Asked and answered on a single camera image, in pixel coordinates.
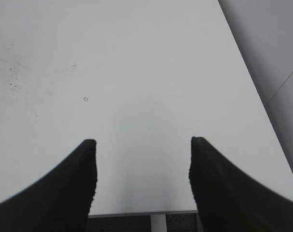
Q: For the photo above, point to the white table leg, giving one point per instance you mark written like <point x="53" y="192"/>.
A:
<point x="158" y="223"/>

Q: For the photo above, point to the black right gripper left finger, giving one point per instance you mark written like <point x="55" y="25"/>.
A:
<point x="58" y="202"/>

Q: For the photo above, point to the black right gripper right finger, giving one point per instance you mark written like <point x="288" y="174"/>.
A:
<point x="229" y="200"/>

